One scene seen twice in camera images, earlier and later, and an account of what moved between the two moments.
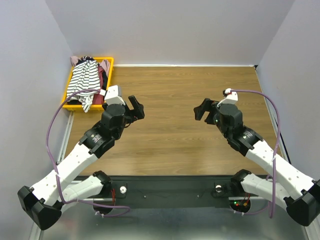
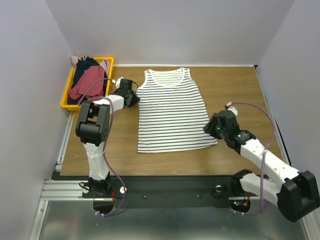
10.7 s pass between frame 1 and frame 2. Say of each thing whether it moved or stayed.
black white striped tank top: moved
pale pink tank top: stayed
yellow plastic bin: stayed
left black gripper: moved
